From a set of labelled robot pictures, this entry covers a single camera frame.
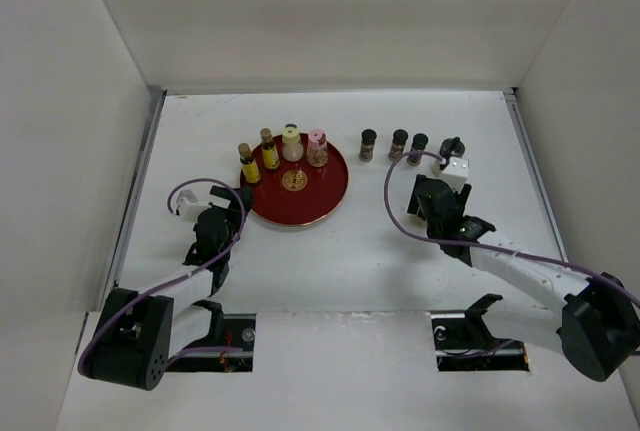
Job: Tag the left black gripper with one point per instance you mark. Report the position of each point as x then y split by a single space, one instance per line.
235 211

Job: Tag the black grinder top jar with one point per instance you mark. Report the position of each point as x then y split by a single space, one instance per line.
452 147

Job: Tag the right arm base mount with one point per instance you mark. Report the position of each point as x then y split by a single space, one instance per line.
463 342

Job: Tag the yellow label bottle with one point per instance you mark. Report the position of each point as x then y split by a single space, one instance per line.
269 150
250 168

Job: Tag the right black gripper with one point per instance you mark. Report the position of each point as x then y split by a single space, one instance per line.
414 203

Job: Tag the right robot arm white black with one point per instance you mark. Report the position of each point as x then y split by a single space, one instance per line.
592 321

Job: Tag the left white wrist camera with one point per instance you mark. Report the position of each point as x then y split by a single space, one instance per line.
188 207

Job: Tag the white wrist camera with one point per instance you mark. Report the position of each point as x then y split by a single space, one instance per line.
454 172
188 207

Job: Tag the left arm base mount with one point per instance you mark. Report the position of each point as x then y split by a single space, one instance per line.
228 347

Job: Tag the black cap spice jar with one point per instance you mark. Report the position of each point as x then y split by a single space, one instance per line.
398 143
368 139
419 144

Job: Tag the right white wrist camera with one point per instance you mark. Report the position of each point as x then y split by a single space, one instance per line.
454 172

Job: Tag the cream squeeze bottle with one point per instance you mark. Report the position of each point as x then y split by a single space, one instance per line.
292 147

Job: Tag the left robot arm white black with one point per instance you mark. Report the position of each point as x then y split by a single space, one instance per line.
175 326

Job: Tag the red round tray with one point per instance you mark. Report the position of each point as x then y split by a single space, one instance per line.
297 194

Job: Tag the yellow label bottle front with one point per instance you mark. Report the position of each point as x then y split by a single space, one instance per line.
250 168

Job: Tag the pink lid spice jar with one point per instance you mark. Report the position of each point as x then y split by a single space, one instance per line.
317 148

